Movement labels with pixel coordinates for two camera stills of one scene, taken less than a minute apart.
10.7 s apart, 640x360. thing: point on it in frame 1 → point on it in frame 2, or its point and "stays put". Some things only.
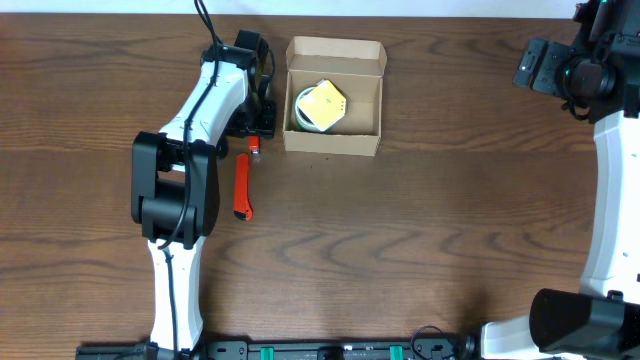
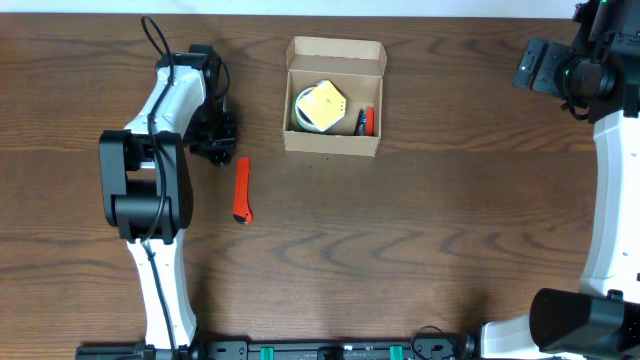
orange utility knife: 242,208 stays put
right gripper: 541,70 stays put
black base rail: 414,348 stays put
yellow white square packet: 323,105 stays put
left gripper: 258,126 → 215,134
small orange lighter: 254,144 → 370,121
